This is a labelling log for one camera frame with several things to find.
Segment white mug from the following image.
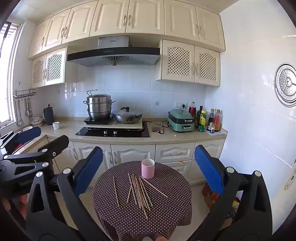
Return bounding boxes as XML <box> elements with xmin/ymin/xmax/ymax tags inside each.
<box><xmin>52</xmin><ymin>121</ymin><xmax>60</xmax><ymax>130</ymax></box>

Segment black kettle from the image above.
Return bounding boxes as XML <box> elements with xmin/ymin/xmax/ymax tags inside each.
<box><xmin>44</xmin><ymin>104</ymin><xmax>54</xmax><ymax>126</ymax></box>

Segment utensil hanging rack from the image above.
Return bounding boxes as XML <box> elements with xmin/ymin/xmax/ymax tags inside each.
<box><xmin>13</xmin><ymin>89</ymin><xmax>37</xmax><ymax>127</ymax></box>

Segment steel steamer pot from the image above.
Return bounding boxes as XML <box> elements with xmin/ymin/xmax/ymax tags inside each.
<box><xmin>83</xmin><ymin>89</ymin><xmax>115</xmax><ymax>120</ymax></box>

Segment polka dot tablecloth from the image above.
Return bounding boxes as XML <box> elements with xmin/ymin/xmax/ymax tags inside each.
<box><xmin>92</xmin><ymin>161</ymin><xmax>192</xmax><ymax>240</ymax></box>

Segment lower cabinets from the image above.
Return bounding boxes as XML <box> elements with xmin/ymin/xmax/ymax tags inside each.
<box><xmin>53</xmin><ymin>139</ymin><xmax>225</xmax><ymax>187</ymax></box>

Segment cabinets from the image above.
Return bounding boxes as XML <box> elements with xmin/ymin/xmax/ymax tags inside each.
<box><xmin>28</xmin><ymin>1</ymin><xmax>225</xmax><ymax>88</ymax></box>
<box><xmin>53</xmin><ymin>139</ymin><xmax>225</xmax><ymax>187</ymax></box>

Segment steel wok with lid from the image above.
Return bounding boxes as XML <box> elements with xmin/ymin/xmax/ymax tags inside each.
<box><xmin>112</xmin><ymin>106</ymin><xmax>142</xmax><ymax>124</ymax></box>

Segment dark sauce bottle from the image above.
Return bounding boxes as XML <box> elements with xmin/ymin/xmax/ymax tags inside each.
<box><xmin>207</xmin><ymin>109</ymin><xmax>214</xmax><ymax>132</ymax></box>

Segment red sauce bottle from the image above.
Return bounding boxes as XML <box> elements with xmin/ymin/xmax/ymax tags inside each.
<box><xmin>214</xmin><ymin>109</ymin><xmax>220</xmax><ymax>132</ymax></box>

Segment black gas stove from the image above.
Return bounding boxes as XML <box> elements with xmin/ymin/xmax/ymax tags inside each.
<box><xmin>76</xmin><ymin>121</ymin><xmax>150</xmax><ymax>138</ymax></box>

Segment green oil bottle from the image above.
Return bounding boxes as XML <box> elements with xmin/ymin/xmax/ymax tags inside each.
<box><xmin>198</xmin><ymin>110</ymin><xmax>207</xmax><ymax>132</ymax></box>

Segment pink cup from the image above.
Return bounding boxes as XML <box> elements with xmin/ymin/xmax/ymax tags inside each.
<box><xmin>141</xmin><ymin>159</ymin><xmax>155</xmax><ymax>179</ymax></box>

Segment green electric cooker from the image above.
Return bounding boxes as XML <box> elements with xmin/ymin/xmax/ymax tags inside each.
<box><xmin>167</xmin><ymin>109</ymin><xmax>194</xmax><ymax>133</ymax></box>

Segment clear plastic box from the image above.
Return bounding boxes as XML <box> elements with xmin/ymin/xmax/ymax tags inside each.
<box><xmin>152</xmin><ymin>122</ymin><xmax>164</xmax><ymax>135</ymax></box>

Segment range hood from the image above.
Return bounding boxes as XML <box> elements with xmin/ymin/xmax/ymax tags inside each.
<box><xmin>67</xmin><ymin>36</ymin><xmax>161</xmax><ymax>67</ymax></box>

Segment upper cabinets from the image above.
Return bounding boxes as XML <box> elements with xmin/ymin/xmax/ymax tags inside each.
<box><xmin>28</xmin><ymin>1</ymin><xmax>225</xmax><ymax>88</ymax></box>

